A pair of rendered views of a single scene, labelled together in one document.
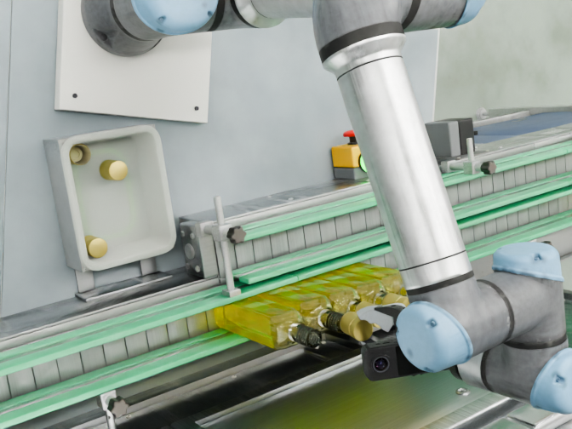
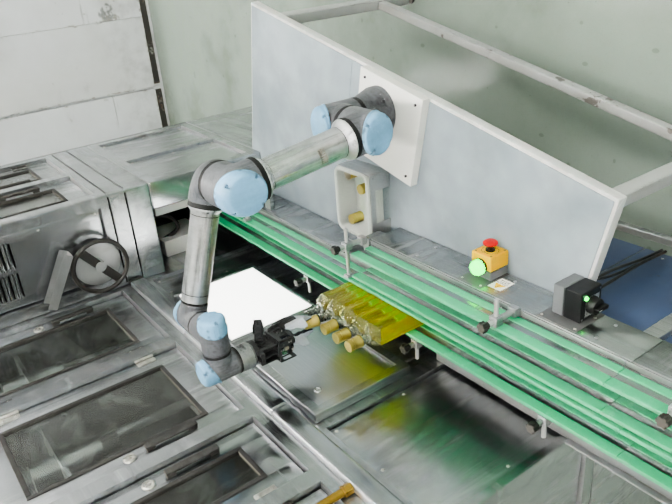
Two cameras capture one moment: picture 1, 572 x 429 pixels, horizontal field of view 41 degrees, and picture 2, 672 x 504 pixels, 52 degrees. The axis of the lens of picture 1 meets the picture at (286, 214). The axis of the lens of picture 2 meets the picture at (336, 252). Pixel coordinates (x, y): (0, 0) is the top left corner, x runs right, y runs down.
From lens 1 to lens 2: 2.26 m
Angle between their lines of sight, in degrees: 84
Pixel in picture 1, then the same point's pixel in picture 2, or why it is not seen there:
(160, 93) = (390, 159)
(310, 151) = (476, 237)
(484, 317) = (182, 319)
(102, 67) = not seen: hidden behind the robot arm
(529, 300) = (193, 330)
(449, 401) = (308, 384)
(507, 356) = not seen: hidden behind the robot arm
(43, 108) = not seen: hidden behind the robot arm
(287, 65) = (469, 173)
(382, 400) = (319, 364)
